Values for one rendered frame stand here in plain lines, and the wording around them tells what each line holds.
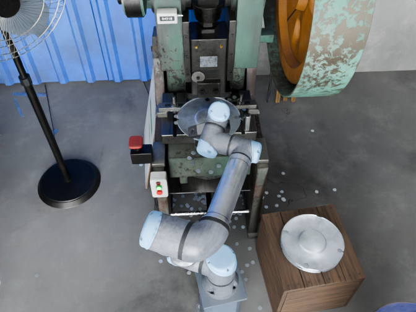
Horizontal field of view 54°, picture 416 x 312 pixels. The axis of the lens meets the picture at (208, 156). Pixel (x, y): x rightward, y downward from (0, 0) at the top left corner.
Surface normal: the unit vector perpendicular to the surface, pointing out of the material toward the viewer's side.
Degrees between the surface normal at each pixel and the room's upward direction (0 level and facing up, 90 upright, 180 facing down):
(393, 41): 90
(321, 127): 0
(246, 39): 90
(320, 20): 76
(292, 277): 0
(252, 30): 90
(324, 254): 0
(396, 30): 90
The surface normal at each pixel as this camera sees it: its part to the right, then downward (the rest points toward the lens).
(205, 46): 0.05, 0.76
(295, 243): 0.00, -0.65
